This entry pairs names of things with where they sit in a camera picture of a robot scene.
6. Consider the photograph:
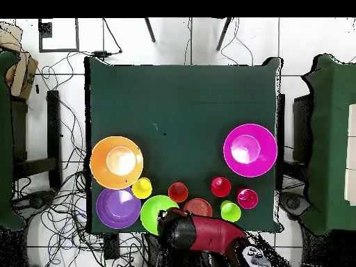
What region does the red plastic cup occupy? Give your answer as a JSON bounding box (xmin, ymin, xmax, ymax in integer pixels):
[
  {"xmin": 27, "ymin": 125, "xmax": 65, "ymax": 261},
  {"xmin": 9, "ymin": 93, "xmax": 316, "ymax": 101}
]
[{"xmin": 210, "ymin": 177, "xmax": 232, "ymax": 198}]

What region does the orange-red plastic cup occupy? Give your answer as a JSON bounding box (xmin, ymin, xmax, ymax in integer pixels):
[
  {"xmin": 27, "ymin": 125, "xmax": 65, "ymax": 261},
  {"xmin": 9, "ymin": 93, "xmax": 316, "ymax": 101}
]
[{"xmin": 168, "ymin": 181, "xmax": 189, "ymax": 204}]

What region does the orange-red plastic bowl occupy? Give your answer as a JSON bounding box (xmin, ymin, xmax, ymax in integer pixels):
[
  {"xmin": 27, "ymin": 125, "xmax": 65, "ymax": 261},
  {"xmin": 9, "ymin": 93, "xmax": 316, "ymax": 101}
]
[{"xmin": 183, "ymin": 197, "xmax": 213, "ymax": 218}]

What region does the neighbouring green table cloth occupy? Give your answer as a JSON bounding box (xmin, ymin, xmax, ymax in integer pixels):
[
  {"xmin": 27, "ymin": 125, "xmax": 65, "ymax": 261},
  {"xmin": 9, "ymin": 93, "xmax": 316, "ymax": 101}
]
[
  {"xmin": 301, "ymin": 54, "xmax": 356, "ymax": 235},
  {"xmin": 0, "ymin": 51, "xmax": 26, "ymax": 231}
]

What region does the black tripod leg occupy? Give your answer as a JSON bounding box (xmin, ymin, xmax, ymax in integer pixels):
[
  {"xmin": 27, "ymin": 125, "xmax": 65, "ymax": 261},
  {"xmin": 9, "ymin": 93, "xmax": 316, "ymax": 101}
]
[
  {"xmin": 216, "ymin": 17, "xmax": 232, "ymax": 51},
  {"xmin": 143, "ymin": 17, "xmax": 156, "ymax": 43}
]

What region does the pink plastic bowl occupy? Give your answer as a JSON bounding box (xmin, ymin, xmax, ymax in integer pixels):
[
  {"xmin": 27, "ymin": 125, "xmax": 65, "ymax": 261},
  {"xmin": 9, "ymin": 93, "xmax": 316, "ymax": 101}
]
[{"xmin": 222, "ymin": 123, "xmax": 278, "ymax": 178}]

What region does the purple plastic bowl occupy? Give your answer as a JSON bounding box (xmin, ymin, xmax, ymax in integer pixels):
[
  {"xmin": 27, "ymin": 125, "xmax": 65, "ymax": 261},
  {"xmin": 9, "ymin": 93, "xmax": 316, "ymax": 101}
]
[{"xmin": 95, "ymin": 186, "xmax": 142, "ymax": 229}]

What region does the yellow plastic cup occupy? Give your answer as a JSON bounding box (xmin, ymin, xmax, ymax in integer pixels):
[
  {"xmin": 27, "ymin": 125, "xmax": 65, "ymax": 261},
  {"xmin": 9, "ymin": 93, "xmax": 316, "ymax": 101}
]
[{"xmin": 131, "ymin": 177, "xmax": 153, "ymax": 200}]

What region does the dark green table cloth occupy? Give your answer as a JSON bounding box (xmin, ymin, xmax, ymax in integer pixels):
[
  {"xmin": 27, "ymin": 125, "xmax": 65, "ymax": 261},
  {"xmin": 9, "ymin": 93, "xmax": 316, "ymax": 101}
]
[{"xmin": 84, "ymin": 56, "xmax": 283, "ymax": 234}]

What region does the cardboard box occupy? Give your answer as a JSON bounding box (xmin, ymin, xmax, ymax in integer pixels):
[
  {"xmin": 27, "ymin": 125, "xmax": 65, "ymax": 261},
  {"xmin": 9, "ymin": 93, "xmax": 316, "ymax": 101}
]
[{"xmin": 0, "ymin": 23, "xmax": 39, "ymax": 100}]

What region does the crimson plastic cup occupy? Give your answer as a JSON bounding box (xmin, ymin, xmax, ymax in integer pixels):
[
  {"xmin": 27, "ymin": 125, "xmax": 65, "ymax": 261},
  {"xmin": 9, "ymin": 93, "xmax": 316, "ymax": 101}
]
[{"xmin": 236, "ymin": 188, "xmax": 259, "ymax": 210}]

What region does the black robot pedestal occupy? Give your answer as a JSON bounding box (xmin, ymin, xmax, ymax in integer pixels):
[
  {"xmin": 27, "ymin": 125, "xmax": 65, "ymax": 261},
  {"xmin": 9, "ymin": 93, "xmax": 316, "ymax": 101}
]
[{"xmin": 141, "ymin": 232, "xmax": 212, "ymax": 267}]

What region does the tangle of black cables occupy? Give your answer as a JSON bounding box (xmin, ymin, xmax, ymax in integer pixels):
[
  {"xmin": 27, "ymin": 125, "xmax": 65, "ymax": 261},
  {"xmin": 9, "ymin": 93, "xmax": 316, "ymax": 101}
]
[{"xmin": 10, "ymin": 52, "xmax": 145, "ymax": 267}]

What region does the black floor frame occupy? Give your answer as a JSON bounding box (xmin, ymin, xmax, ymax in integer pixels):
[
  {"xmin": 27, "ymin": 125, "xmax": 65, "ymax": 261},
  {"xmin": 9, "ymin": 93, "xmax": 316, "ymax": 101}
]
[{"xmin": 38, "ymin": 18, "xmax": 81, "ymax": 54}]

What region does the orange plastic bowl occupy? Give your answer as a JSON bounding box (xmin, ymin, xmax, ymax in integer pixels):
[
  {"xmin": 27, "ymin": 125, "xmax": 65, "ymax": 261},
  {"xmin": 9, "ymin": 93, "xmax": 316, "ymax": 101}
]
[{"xmin": 89, "ymin": 136, "xmax": 145, "ymax": 191}]

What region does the white box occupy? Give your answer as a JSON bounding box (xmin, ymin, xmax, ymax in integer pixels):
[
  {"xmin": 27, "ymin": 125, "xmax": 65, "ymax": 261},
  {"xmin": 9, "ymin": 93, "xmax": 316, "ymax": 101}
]
[{"xmin": 343, "ymin": 103, "xmax": 356, "ymax": 207}]

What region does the black round floor base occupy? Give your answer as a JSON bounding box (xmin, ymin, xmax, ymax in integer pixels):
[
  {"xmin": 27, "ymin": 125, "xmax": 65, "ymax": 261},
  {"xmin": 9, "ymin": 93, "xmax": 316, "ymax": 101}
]
[
  {"xmin": 279, "ymin": 191, "xmax": 311, "ymax": 220},
  {"xmin": 10, "ymin": 190, "xmax": 56, "ymax": 221}
]

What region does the black table frame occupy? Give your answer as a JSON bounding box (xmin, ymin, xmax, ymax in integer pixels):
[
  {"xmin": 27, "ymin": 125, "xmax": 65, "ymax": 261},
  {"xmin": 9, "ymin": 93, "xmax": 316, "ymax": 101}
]
[{"xmin": 10, "ymin": 90, "xmax": 63, "ymax": 189}]

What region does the light green plastic cup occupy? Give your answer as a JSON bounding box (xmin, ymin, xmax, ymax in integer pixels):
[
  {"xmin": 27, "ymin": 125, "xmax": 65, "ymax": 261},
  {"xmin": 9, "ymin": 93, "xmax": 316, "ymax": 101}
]
[{"xmin": 220, "ymin": 200, "xmax": 242, "ymax": 223}]

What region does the black power brick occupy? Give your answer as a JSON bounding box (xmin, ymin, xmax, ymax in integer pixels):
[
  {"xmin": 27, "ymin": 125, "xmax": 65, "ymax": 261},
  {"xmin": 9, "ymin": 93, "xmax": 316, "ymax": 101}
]
[{"xmin": 103, "ymin": 233, "xmax": 121, "ymax": 260}]

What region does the green plastic bowl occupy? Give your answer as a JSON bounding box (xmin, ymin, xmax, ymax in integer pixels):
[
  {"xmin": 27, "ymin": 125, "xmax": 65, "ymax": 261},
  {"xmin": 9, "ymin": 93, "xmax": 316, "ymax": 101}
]
[{"xmin": 140, "ymin": 195, "xmax": 179, "ymax": 236}]

